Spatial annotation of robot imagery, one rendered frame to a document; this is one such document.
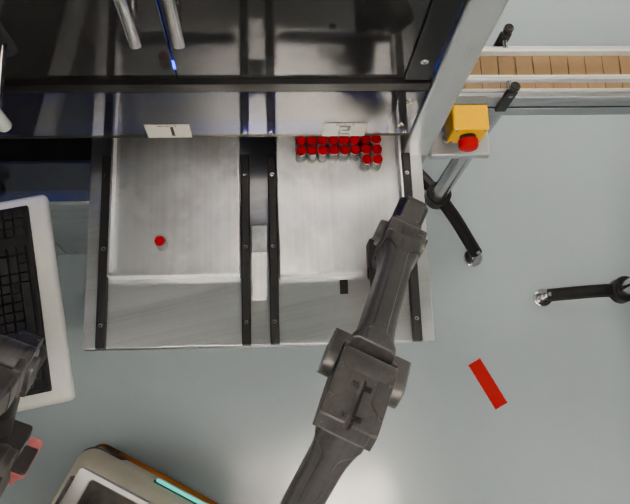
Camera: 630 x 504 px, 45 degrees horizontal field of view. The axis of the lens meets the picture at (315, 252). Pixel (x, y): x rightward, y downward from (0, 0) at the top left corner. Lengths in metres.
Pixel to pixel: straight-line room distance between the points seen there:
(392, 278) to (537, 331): 1.47
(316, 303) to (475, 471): 1.09
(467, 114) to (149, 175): 0.66
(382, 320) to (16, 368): 0.48
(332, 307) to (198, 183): 0.38
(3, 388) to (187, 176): 0.73
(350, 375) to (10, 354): 0.45
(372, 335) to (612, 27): 2.22
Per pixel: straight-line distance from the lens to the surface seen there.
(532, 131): 2.75
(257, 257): 1.55
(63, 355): 1.65
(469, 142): 1.53
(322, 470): 0.94
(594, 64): 1.80
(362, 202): 1.59
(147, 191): 1.61
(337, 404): 0.91
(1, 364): 1.08
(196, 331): 1.53
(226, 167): 1.61
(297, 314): 1.53
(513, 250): 2.59
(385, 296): 1.08
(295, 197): 1.58
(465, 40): 1.23
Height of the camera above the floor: 2.38
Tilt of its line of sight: 75 degrees down
